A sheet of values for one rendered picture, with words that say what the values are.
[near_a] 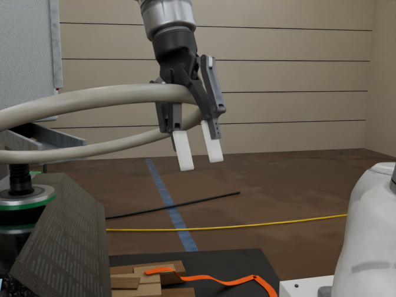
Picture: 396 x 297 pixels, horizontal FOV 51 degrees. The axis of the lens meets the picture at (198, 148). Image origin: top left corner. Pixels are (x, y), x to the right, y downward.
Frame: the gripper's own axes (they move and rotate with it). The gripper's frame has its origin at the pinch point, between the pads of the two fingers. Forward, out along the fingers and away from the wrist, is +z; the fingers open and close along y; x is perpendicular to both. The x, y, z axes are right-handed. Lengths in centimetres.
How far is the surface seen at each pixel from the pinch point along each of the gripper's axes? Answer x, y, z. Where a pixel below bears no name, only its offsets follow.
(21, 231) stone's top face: -6, 75, 7
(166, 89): 5.9, -1.0, -9.8
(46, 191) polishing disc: -23, 86, -5
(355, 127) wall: -675, 176, -48
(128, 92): 12.3, 1.0, -9.5
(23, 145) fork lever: -1, 57, -15
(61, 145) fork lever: -13, 58, -15
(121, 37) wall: -357, 371, -243
